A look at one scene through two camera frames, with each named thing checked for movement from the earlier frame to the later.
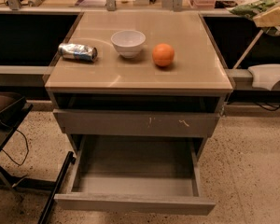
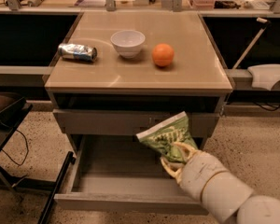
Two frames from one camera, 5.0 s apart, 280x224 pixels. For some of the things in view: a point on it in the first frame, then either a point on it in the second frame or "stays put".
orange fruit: (163, 54) stays put
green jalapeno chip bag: (250, 9) → (170, 138)
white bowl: (129, 43) stays put
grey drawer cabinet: (159, 84) stays put
